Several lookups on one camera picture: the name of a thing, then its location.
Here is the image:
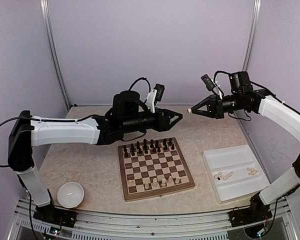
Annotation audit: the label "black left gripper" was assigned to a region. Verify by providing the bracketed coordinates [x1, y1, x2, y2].
[121, 106, 183, 134]

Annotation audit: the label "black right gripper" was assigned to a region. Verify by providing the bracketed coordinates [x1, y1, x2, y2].
[192, 92, 244, 119]

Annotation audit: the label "white chess bishop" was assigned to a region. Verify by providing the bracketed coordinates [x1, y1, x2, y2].
[167, 175, 173, 184]

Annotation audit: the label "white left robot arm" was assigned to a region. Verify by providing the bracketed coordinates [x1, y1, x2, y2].
[0, 90, 183, 223]

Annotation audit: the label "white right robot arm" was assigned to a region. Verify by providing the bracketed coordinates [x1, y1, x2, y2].
[187, 90, 300, 222]

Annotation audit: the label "black chess pieces group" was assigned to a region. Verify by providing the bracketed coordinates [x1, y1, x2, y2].
[118, 138, 179, 158]

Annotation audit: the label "wooden chess board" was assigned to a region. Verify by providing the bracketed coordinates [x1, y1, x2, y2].
[118, 137, 195, 202]

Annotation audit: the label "white pieces in tray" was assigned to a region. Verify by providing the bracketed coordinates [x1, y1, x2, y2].
[213, 167, 259, 181]

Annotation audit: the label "white plastic tray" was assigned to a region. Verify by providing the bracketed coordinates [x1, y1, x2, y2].
[202, 144, 270, 204]

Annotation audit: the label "white bowl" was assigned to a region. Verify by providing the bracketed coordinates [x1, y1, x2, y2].
[57, 182, 85, 209]

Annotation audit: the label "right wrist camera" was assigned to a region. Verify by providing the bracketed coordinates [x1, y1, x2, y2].
[200, 74, 224, 100]

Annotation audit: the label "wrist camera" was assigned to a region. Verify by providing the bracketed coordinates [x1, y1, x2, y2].
[145, 83, 165, 113]
[200, 74, 224, 100]

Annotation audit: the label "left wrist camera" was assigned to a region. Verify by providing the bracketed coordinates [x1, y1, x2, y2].
[145, 83, 165, 113]

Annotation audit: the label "back aluminium frame rail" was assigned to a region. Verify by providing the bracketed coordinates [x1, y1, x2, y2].
[71, 103, 196, 108]

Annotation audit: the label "right aluminium frame post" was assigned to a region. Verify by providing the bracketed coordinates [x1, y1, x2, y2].
[242, 0, 262, 71]

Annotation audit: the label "aluminium frame post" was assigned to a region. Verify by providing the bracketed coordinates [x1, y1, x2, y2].
[242, 0, 262, 71]
[40, 0, 72, 111]

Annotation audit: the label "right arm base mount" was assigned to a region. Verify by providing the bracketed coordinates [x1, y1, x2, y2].
[228, 207, 273, 228]

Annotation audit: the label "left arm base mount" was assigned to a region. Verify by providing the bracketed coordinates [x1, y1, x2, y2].
[33, 208, 78, 228]

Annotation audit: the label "left aluminium frame post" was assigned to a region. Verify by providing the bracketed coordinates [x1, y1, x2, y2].
[40, 0, 72, 111]

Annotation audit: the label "front aluminium rail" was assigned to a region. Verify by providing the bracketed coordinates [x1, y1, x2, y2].
[4, 199, 299, 240]

